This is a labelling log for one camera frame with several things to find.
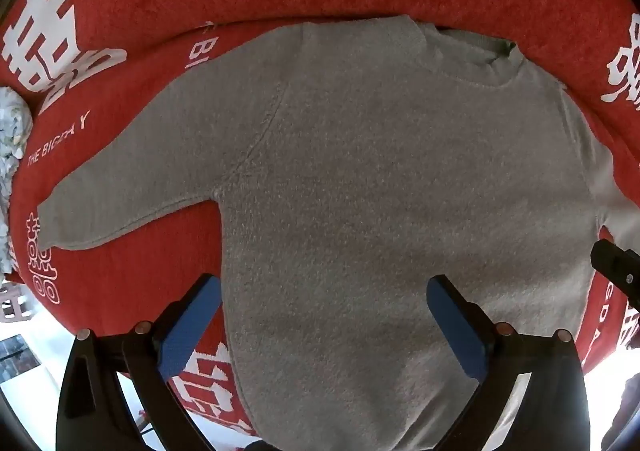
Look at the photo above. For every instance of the grey white patterned cloth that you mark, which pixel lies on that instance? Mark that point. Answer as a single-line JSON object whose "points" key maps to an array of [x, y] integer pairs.
{"points": [[11, 131]]}

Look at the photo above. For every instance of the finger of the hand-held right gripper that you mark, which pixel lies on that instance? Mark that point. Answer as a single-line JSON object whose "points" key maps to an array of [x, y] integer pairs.
{"points": [[617, 268]]}

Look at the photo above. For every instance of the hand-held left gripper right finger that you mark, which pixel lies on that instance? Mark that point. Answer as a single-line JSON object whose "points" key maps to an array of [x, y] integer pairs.
{"points": [[462, 331]]}

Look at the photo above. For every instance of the grey knit sweater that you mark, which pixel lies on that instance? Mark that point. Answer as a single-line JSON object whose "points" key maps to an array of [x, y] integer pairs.
{"points": [[380, 191]]}

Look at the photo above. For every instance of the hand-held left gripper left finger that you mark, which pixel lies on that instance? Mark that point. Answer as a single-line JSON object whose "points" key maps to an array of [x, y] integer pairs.
{"points": [[187, 331]]}

